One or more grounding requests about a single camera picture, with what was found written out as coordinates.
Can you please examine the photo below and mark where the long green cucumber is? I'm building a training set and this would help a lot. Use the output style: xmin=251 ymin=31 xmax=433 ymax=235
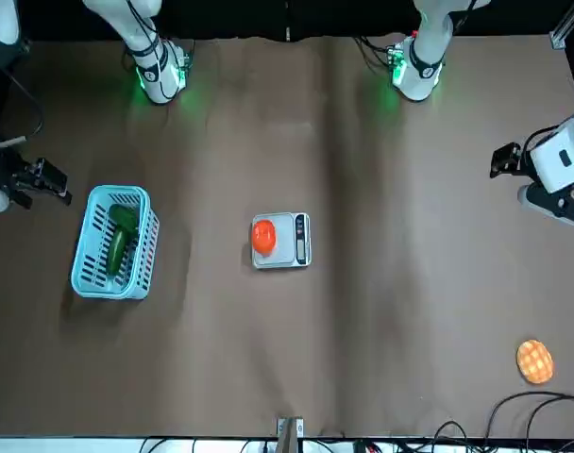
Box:
xmin=106 ymin=229 xmax=128 ymax=276

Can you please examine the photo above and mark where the white side desk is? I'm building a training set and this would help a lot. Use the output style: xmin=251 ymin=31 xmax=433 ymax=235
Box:
xmin=0 ymin=436 xmax=574 ymax=453

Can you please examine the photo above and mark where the silver digital kitchen scale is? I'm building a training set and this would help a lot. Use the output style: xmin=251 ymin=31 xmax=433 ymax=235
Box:
xmin=251 ymin=211 xmax=312 ymax=271

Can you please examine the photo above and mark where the left wrist black flat plate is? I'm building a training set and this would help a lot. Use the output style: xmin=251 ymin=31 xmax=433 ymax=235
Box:
xmin=489 ymin=142 xmax=523 ymax=180

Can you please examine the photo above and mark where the left arm base cable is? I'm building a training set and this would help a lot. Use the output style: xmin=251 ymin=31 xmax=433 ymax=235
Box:
xmin=356 ymin=36 xmax=393 ymax=62

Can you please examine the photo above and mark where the round orange checkered bread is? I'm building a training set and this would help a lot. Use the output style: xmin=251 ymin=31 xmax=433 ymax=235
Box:
xmin=515 ymin=338 xmax=555 ymax=387

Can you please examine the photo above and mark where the aluminium profile camera post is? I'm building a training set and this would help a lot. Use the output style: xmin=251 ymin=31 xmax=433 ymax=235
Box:
xmin=276 ymin=416 xmax=305 ymax=453

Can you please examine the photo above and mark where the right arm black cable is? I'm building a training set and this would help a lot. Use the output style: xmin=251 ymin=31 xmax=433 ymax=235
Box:
xmin=0 ymin=70 xmax=45 ymax=148

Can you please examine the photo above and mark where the red tomato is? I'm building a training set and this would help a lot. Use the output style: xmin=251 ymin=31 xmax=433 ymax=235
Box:
xmin=251 ymin=219 xmax=278 ymax=256

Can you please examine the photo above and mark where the wrist black flat plate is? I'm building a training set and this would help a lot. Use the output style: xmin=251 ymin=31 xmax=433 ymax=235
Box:
xmin=28 ymin=157 xmax=74 ymax=207
xmin=489 ymin=142 xmax=523 ymax=180

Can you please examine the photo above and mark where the right wrist black flat plate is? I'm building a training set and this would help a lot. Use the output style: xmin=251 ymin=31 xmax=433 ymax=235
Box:
xmin=28 ymin=157 xmax=74 ymax=207

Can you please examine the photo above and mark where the light blue plastic basket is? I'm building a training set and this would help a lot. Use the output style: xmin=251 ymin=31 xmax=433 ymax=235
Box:
xmin=70 ymin=184 xmax=160 ymax=300

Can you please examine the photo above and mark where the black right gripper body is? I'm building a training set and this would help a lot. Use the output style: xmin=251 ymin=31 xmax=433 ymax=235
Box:
xmin=0 ymin=146 xmax=20 ymax=191

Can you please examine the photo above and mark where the black backdrop curtain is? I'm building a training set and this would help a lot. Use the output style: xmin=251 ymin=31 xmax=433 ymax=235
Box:
xmin=0 ymin=0 xmax=574 ymax=46

